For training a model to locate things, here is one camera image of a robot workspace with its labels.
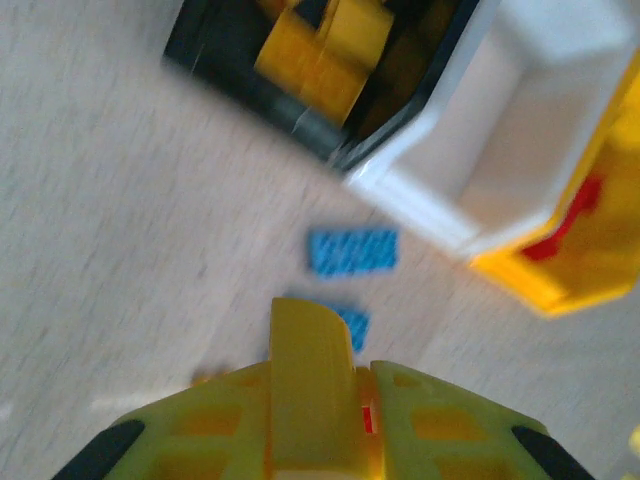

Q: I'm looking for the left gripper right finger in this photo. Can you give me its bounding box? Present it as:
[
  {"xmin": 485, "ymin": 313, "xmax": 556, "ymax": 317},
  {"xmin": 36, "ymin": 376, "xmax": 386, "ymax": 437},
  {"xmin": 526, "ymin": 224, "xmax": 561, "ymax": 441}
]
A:
[{"xmin": 369, "ymin": 359, "xmax": 597, "ymax": 480}]

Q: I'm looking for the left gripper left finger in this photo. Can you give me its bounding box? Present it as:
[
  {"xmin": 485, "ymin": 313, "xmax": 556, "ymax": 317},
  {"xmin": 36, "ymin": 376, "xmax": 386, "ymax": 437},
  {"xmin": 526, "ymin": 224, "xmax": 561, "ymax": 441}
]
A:
[{"xmin": 49, "ymin": 360, "xmax": 275, "ymax": 480}]

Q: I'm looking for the yellow lego brick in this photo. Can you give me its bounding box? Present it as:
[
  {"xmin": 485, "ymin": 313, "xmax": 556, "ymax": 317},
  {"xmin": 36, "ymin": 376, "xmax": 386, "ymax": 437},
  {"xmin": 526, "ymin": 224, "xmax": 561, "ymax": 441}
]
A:
[
  {"xmin": 268, "ymin": 297, "xmax": 357, "ymax": 480},
  {"xmin": 253, "ymin": 7, "xmax": 374, "ymax": 129},
  {"xmin": 294, "ymin": 0, "xmax": 397, "ymax": 69}
]

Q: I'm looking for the yellow plastic bin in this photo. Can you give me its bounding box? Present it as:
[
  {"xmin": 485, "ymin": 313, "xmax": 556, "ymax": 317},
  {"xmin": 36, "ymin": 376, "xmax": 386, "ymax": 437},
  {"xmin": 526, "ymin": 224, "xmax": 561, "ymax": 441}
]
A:
[{"xmin": 468, "ymin": 59, "xmax": 640, "ymax": 320}]

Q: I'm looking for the red lego brick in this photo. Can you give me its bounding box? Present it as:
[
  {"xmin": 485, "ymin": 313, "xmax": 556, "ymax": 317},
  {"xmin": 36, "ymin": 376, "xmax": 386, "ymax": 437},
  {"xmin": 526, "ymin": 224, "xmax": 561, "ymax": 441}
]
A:
[{"xmin": 519, "ymin": 177, "xmax": 605, "ymax": 262}]

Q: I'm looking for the white translucent plastic bin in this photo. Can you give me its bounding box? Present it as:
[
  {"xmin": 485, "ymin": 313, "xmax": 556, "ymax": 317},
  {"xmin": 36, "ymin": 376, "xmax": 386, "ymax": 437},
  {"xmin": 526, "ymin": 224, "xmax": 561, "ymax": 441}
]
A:
[{"xmin": 343, "ymin": 0, "xmax": 640, "ymax": 259}]

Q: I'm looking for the black plastic bin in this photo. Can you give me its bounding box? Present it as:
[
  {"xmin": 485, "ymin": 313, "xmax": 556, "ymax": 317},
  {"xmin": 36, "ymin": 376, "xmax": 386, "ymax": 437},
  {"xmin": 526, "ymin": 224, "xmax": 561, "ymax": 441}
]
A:
[{"xmin": 160, "ymin": 0, "xmax": 501, "ymax": 169}]

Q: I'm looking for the blue lego brick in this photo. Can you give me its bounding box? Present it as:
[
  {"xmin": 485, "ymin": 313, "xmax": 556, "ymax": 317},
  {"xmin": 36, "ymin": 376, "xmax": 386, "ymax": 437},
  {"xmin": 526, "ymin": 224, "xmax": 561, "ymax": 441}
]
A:
[
  {"xmin": 284, "ymin": 294, "xmax": 371, "ymax": 354},
  {"xmin": 305, "ymin": 228, "xmax": 400, "ymax": 277}
]

